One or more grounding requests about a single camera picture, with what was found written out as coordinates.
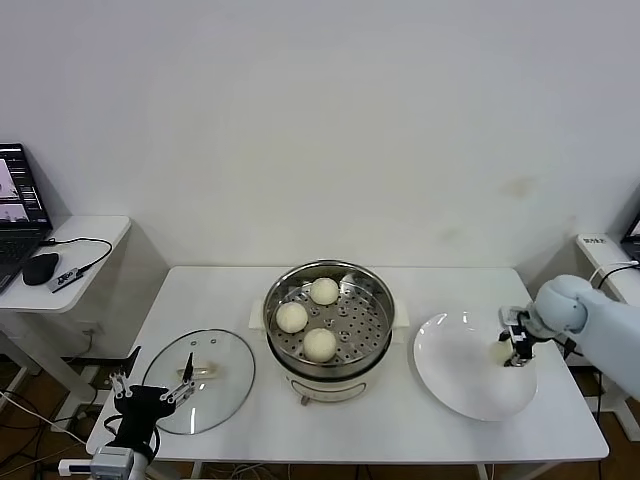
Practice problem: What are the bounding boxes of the grey usb dongle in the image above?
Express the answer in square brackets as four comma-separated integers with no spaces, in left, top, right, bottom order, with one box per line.
[47,267,84,294]

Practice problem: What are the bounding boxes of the white cable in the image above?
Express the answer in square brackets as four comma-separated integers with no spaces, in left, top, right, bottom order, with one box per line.
[589,259,639,289]

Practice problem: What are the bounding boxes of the black open laptop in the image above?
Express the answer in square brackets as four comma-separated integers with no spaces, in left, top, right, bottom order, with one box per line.
[0,142,54,294]

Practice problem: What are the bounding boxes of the white steamed baozi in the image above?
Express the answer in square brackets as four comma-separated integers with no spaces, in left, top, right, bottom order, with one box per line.
[275,302,309,334]
[489,339,514,366]
[309,277,340,306]
[303,328,338,364]

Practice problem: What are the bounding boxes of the white power strip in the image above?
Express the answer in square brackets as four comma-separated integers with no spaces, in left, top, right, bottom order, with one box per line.
[49,405,101,437]

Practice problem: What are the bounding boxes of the dark laptop with blue screen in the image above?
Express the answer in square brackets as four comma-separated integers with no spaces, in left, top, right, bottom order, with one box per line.
[619,207,640,261]

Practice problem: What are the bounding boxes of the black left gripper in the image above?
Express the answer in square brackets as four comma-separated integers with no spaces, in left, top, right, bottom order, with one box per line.
[108,344,197,448]

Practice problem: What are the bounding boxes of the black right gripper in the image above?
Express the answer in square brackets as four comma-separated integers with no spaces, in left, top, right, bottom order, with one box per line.
[497,309,540,369]

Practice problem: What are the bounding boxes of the round glass lid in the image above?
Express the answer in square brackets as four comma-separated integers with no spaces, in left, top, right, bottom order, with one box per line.
[140,328,257,435]

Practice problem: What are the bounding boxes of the thin black usb cable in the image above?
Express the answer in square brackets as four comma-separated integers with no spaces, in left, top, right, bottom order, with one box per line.
[39,236,114,276]

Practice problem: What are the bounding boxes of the white round plate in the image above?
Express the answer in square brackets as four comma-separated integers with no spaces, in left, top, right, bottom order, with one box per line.
[412,311,539,422]

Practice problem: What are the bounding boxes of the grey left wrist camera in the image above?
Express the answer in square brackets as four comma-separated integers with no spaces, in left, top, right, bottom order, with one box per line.
[89,446,136,480]

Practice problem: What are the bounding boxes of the black computer mouse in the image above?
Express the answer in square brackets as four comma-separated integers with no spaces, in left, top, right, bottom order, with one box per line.
[21,252,60,286]

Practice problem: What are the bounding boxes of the stainless steel steamer basket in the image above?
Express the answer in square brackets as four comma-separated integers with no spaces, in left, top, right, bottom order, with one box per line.
[263,258,396,379]

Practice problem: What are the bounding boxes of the white labelled side desk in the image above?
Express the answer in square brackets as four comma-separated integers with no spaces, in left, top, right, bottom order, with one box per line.
[572,233,640,444]

